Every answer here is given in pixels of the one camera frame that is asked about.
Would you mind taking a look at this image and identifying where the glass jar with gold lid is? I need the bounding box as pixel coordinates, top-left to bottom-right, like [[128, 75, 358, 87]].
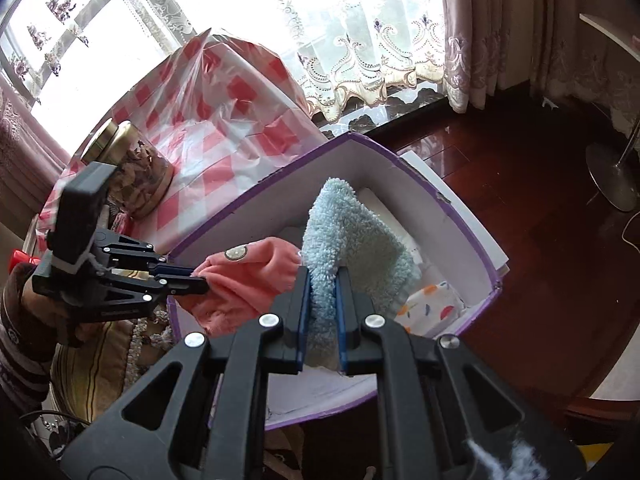
[[80, 120, 176, 221]]

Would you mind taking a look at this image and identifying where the light blue terry towel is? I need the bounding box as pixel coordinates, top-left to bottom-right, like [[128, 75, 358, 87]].
[[300, 177, 421, 376]]

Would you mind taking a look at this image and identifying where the white fruit print cloth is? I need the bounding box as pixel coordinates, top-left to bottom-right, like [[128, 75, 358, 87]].
[[395, 280, 466, 337]]

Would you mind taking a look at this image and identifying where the striped cushion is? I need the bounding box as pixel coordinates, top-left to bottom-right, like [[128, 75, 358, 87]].
[[50, 310, 176, 426]]

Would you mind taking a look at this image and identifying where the person's left forearm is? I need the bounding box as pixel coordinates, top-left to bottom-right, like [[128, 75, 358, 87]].
[[0, 262, 56, 416]]

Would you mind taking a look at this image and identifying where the red checkered plastic tablecloth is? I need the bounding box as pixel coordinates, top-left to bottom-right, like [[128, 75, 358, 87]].
[[37, 30, 331, 261]]

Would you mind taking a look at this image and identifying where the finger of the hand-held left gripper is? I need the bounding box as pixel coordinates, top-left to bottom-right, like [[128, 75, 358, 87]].
[[92, 275, 210, 321], [97, 228, 193, 278]]

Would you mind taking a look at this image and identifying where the purple cardboard box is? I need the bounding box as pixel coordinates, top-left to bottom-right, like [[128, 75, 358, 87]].
[[167, 132, 511, 431]]

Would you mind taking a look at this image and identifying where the pink embroidered curtain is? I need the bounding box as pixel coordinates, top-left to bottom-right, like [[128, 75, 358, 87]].
[[440, 0, 640, 116], [0, 85, 71, 196]]

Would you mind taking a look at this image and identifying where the orange cloth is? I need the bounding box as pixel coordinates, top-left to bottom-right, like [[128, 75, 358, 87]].
[[189, 236, 301, 337]]

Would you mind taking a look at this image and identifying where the metal pedestal stand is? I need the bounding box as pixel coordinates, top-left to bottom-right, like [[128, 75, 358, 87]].
[[585, 110, 640, 213]]

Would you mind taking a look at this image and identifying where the white lace curtain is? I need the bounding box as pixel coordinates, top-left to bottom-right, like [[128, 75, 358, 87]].
[[150, 0, 451, 121]]

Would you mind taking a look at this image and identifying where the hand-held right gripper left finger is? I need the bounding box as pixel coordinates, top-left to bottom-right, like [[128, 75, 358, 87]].
[[60, 266, 312, 480]]

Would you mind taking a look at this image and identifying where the person's left hand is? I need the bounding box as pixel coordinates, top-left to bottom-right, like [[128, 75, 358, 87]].
[[20, 285, 101, 347]]

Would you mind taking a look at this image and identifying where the white round tabletop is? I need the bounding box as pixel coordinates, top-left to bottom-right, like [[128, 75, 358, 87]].
[[580, 10, 640, 63]]

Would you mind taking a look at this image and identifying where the red thermos flask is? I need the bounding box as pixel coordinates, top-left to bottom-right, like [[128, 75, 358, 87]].
[[7, 249, 41, 273]]

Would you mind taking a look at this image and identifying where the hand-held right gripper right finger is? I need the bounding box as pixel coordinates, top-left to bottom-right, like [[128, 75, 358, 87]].
[[334, 267, 586, 480]]

